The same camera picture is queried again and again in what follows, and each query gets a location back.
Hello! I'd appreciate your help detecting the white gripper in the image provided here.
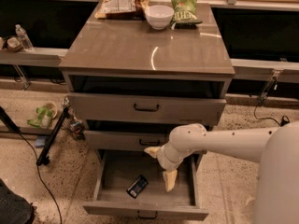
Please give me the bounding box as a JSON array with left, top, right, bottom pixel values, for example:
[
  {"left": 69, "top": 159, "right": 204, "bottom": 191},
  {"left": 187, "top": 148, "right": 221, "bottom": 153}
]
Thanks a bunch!
[{"left": 144, "top": 144, "right": 184, "bottom": 192}]

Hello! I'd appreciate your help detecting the blue rxbar snack bar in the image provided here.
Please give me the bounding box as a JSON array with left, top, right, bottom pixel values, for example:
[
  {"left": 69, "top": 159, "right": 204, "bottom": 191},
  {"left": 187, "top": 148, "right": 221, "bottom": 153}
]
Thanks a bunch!
[{"left": 126, "top": 175, "right": 149, "bottom": 198}]

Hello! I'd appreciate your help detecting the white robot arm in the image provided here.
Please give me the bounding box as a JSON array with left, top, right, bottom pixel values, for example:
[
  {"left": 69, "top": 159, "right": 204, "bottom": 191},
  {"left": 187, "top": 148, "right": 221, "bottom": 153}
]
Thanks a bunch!
[{"left": 145, "top": 121, "right": 299, "bottom": 224}]

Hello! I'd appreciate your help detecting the grey bottom drawer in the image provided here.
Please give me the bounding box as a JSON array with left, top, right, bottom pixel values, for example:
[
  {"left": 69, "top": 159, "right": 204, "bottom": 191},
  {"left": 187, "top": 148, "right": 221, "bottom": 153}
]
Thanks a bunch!
[{"left": 83, "top": 150, "right": 208, "bottom": 221}]

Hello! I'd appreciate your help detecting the grey drawer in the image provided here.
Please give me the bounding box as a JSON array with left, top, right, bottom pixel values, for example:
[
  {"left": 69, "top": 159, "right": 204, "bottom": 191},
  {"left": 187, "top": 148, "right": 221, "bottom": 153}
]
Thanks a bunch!
[
  {"left": 84, "top": 131, "right": 169, "bottom": 151},
  {"left": 83, "top": 150, "right": 208, "bottom": 221},
  {"left": 68, "top": 92, "right": 226, "bottom": 126}
]

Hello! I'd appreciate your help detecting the grey middle drawer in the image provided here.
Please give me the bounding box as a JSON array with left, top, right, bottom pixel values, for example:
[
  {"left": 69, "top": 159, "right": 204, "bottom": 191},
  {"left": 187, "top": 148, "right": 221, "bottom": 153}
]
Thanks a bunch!
[{"left": 84, "top": 131, "right": 169, "bottom": 151}]

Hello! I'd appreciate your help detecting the grey top drawer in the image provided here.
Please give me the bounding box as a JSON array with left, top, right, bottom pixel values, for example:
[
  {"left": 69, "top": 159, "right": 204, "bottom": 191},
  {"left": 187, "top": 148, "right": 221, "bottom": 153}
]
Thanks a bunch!
[{"left": 68, "top": 92, "right": 226, "bottom": 126}]

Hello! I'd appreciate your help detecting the grey drawer cabinet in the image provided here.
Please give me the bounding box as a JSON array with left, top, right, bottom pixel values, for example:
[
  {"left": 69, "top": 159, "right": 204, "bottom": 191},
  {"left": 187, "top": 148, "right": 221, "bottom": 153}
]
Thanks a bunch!
[{"left": 58, "top": 2, "right": 235, "bottom": 161}]

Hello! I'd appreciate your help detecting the small can on floor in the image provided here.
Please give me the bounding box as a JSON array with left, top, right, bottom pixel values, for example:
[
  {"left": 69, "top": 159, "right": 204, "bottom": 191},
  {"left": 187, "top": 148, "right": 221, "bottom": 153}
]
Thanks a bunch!
[{"left": 70, "top": 121, "right": 84, "bottom": 134}]

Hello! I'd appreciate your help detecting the black tripod leg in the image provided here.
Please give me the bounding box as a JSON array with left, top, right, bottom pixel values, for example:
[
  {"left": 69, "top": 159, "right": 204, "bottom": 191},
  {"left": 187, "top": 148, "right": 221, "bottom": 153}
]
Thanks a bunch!
[{"left": 36, "top": 107, "right": 69, "bottom": 166}]

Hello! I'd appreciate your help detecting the green white cloth bundle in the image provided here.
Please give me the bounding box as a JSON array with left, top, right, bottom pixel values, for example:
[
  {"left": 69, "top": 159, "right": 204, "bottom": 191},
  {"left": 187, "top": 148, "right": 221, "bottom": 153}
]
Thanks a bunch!
[{"left": 27, "top": 101, "right": 58, "bottom": 129}]

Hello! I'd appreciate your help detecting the black power adapter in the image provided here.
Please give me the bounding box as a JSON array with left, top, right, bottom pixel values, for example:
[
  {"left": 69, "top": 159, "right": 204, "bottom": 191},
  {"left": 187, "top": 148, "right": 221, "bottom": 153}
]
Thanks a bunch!
[{"left": 280, "top": 116, "right": 290, "bottom": 126}]

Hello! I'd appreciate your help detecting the white bowl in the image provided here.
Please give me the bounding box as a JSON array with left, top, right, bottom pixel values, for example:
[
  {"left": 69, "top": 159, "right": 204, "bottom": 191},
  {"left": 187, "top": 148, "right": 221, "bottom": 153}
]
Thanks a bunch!
[{"left": 145, "top": 5, "right": 174, "bottom": 30}]

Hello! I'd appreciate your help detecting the green chip bag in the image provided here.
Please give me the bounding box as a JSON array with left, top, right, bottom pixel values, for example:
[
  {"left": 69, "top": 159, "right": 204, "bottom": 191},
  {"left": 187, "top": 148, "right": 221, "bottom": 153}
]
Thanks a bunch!
[{"left": 170, "top": 0, "right": 202, "bottom": 30}]

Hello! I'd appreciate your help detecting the person leg in jeans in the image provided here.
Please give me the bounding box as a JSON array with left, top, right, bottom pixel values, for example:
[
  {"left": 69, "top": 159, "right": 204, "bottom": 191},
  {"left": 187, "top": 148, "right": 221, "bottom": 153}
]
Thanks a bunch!
[{"left": 0, "top": 179, "right": 35, "bottom": 224}]

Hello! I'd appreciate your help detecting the brown chip bag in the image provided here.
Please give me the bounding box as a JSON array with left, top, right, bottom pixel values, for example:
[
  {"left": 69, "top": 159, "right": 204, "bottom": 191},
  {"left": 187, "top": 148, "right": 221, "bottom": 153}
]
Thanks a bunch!
[{"left": 94, "top": 0, "right": 150, "bottom": 20}]

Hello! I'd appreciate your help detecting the clear water bottle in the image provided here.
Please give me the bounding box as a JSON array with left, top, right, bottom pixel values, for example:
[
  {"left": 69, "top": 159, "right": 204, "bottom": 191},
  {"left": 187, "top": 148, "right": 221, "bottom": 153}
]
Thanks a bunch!
[{"left": 15, "top": 24, "right": 34, "bottom": 51}]

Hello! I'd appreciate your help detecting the small bowl on ledge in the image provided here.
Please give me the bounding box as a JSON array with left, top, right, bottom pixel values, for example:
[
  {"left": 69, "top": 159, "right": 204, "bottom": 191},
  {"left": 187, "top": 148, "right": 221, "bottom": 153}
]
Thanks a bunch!
[{"left": 2, "top": 36, "right": 22, "bottom": 52}]

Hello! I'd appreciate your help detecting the black floor cable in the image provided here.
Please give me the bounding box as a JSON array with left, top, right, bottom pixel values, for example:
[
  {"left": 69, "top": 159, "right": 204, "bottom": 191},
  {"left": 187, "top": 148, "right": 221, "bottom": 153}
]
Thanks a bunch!
[{"left": 0, "top": 106, "right": 64, "bottom": 224}]

